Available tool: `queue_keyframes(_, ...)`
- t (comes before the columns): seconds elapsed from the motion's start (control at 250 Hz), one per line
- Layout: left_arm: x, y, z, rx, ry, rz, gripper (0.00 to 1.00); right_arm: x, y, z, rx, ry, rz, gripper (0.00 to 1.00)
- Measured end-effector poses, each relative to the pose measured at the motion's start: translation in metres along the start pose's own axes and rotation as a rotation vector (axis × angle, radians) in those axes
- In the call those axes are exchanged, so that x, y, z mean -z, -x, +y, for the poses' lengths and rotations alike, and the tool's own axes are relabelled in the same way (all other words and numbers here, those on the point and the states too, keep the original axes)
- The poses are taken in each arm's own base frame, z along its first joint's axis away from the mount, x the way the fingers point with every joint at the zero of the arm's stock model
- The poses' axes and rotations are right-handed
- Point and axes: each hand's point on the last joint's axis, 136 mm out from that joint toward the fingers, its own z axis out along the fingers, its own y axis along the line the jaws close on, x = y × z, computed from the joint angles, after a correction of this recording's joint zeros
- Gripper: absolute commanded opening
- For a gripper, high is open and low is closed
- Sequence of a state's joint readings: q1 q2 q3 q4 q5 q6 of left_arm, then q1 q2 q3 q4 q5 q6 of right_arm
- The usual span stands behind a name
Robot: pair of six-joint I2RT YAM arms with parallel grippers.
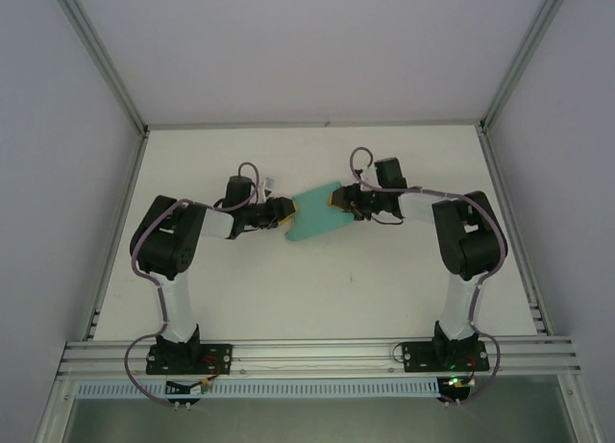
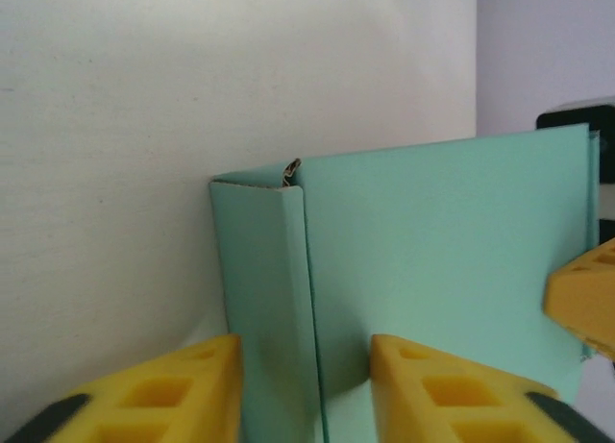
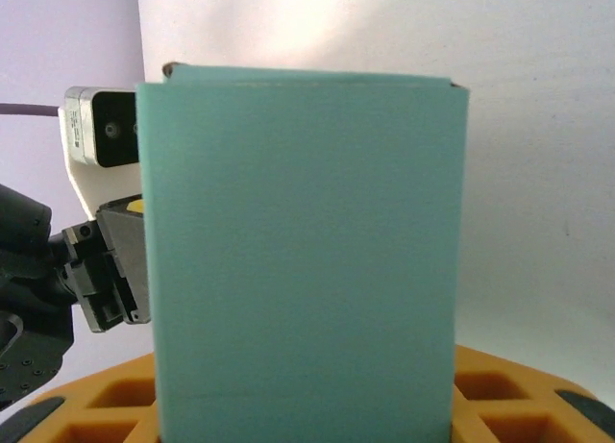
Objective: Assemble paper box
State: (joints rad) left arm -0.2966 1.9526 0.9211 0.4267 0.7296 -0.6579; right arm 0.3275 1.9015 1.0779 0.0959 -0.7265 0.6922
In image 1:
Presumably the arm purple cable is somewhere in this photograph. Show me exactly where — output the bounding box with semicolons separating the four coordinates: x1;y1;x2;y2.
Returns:
125;161;265;408
348;146;510;408

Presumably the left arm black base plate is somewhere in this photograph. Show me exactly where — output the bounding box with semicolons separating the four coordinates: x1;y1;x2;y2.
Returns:
145;341;234;377

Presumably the wide aluminium mounting rail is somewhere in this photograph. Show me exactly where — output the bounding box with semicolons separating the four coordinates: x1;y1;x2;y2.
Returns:
57;335;583;378

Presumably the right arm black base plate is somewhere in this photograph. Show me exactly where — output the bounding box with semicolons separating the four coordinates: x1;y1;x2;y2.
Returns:
401;339;492;373

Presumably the light blue slotted cable duct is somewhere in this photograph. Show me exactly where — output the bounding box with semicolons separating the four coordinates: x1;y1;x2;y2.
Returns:
76;378;441;400

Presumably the small wire bundle with connector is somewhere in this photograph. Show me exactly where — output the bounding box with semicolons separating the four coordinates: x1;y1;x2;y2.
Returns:
165;365;226;399
439;360;480;402

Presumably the aluminium table side rail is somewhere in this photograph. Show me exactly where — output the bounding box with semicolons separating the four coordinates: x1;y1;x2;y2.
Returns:
479;125;553;337
85;129;150;342

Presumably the aluminium frame cross bar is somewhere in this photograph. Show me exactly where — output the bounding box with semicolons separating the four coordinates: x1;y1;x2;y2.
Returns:
145;119;485;131

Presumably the aluminium frame post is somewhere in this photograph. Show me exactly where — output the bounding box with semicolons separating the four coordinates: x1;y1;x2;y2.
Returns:
50;0;149;135
480;0;576;133

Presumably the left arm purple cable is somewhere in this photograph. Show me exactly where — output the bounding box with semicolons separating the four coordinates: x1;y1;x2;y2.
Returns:
125;161;265;408

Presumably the teal cloth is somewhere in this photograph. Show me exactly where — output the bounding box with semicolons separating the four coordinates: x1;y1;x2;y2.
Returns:
283;179;357;243

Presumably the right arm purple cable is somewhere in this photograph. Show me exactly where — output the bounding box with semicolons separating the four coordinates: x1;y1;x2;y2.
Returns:
348;146;510;408

